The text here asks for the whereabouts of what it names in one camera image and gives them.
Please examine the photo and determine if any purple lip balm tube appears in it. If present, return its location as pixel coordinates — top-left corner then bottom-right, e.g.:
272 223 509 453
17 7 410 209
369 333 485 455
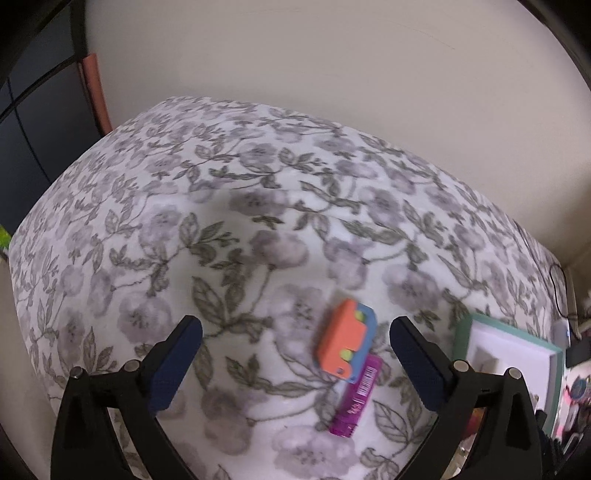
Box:
329 354 383 438

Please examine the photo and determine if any black cable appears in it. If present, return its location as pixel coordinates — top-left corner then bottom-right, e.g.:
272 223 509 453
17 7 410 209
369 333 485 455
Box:
512 219 583 320

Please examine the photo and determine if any dark cabinet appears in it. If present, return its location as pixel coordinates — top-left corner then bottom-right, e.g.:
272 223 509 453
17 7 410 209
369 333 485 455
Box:
0 0 107 232

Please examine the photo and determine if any orange and blue toy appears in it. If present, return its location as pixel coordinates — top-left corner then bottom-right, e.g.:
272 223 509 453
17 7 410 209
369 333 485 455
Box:
315 298 377 384

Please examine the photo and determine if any small white device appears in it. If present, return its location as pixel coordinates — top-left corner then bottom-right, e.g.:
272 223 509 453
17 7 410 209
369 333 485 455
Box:
551 318 573 347

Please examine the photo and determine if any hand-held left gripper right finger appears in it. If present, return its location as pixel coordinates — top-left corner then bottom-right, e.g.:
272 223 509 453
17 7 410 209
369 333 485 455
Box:
389 316 543 480

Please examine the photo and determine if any teal shallow box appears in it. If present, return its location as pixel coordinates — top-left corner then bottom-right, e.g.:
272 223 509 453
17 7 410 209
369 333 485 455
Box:
451 313 566 480

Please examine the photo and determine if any black power adapter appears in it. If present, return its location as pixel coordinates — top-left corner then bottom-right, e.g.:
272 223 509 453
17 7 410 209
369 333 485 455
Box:
566 344 591 370

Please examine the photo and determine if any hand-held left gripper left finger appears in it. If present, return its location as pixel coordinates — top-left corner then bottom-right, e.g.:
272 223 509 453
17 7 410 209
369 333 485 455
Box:
51 315 203 480

